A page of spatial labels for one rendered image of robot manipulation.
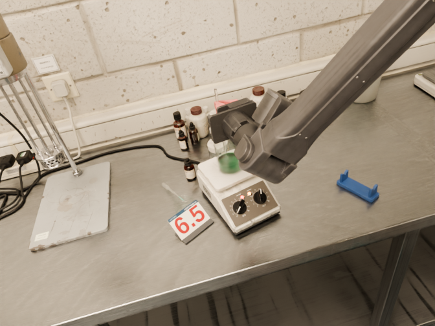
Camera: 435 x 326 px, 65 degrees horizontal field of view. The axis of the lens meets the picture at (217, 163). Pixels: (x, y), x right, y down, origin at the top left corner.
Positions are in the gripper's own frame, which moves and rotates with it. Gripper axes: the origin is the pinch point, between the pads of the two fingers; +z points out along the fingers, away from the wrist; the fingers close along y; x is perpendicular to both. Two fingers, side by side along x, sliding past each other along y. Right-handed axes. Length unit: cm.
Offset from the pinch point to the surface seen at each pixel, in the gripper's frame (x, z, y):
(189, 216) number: 23.4, -5.9, 13.5
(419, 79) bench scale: 23, 14, -78
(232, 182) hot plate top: 17.2, -6.7, 1.6
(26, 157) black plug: 20, 42, 53
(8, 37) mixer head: -19.8, 17.8, 36.0
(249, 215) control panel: 22.4, -13.6, 1.1
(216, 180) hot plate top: 17.2, -3.9, 4.7
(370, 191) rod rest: 23.0, -20.7, -27.0
